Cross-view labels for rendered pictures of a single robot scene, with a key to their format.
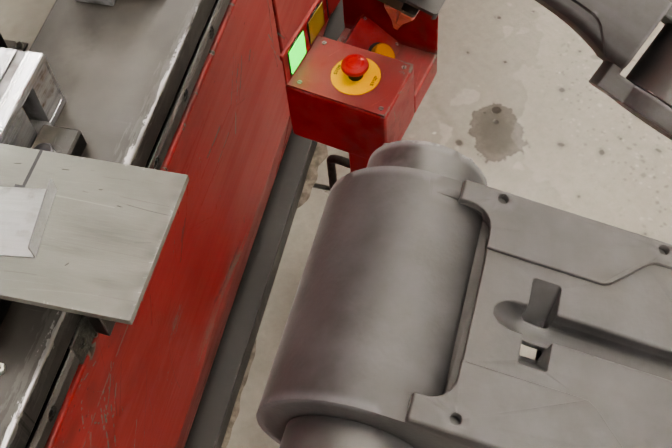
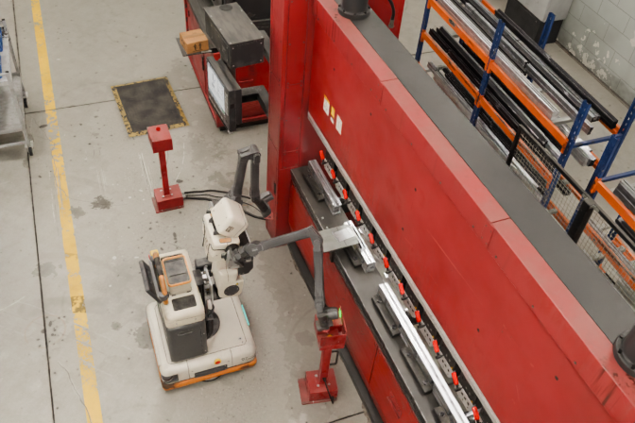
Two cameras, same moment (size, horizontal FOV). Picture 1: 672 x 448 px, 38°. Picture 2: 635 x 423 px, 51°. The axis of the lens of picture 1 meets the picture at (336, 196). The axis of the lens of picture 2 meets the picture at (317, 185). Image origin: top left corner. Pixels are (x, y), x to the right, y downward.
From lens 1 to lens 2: 404 cm
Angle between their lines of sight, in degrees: 73
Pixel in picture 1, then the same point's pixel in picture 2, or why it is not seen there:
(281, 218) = (361, 390)
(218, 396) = not seen: hidden behind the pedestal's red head
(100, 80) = (364, 279)
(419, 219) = (254, 150)
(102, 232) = (326, 240)
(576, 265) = (248, 153)
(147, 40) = (363, 290)
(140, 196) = (326, 246)
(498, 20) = not seen: outside the picture
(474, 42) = not seen: outside the picture
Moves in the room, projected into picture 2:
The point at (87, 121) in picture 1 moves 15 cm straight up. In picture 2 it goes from (358, 272) to (360, 257)
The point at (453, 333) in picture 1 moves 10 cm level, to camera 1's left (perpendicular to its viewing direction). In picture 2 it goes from (250, 149) to (264, 143)
